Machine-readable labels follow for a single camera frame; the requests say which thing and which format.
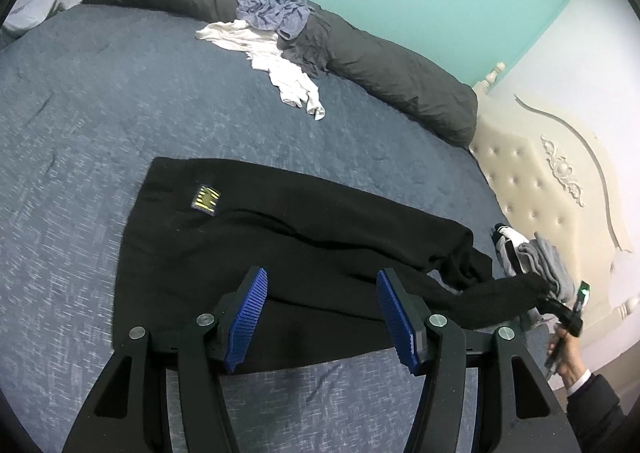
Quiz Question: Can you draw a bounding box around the grey folded garment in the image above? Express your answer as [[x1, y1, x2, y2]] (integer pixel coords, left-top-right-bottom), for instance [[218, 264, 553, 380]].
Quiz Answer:
[[517, 233, 573, 301]]

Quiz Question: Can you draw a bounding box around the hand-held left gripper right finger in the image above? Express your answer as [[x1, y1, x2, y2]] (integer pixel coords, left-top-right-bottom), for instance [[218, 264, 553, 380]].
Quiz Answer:
[[375, 268, 583, 453]]

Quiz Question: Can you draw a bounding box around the person's right forearm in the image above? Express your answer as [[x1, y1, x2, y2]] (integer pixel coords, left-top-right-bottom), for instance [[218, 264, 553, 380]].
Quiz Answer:
[[565, 369, 632, 453]]

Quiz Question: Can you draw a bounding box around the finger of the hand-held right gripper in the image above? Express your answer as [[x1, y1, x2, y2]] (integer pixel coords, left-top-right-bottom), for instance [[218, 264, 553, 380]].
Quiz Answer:
[[539, 296, 584, 337]]

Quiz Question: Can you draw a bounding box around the black sweater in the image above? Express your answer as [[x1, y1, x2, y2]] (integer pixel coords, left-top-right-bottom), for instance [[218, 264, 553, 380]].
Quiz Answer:
[[111, 156, 553, 376]]

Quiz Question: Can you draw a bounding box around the cream tufted headboard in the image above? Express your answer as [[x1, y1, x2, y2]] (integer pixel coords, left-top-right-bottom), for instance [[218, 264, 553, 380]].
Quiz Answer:
[[469, 60, 640, 349]]

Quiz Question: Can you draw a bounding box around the white crumpled garment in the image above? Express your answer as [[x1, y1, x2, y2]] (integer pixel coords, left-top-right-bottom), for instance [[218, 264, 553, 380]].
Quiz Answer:
[[195, 20, 326, 122]]

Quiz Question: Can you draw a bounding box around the blue-grey crumpled garment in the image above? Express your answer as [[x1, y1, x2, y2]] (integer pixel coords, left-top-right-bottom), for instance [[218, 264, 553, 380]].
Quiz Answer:
[[235, 0, 313, 40]]

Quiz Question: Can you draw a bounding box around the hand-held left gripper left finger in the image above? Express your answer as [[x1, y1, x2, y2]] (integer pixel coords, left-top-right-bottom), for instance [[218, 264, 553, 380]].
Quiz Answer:
[[62, 266, 270, 453]]

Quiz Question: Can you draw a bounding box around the person's right hand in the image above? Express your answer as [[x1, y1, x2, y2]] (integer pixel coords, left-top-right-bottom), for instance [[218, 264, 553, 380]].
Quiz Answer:
[[548, 327, 593, 387]]

